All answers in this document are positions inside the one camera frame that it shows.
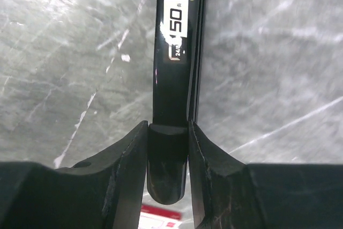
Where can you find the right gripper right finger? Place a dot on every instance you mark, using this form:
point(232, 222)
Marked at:
point(227, 193)

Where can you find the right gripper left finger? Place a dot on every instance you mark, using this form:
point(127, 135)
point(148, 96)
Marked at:
point(102, 191)

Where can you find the black stapler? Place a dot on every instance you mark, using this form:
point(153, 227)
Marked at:
point(177, 61)

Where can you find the red white staple box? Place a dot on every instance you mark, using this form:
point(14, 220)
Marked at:
point(155, 217)

